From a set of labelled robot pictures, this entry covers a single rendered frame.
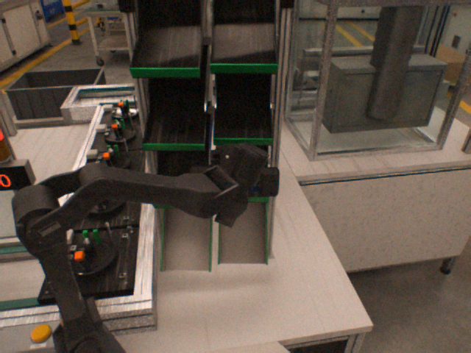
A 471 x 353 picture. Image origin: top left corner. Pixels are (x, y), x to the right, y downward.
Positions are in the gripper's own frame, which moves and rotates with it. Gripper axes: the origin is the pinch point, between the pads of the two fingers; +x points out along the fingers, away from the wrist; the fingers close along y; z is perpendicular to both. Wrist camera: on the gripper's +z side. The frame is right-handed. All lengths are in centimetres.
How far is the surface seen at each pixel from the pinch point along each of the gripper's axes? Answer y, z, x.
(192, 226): 11.7, -19.2, 11.3
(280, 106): -10.3, 13.7, 12.4
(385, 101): -63, 9, 81
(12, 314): 54, -37, -6
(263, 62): -5.1, 23.9, -1.7
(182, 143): 11.1, 7.3, -3.5
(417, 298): -105, -105, 98
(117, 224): 38, -26, 25
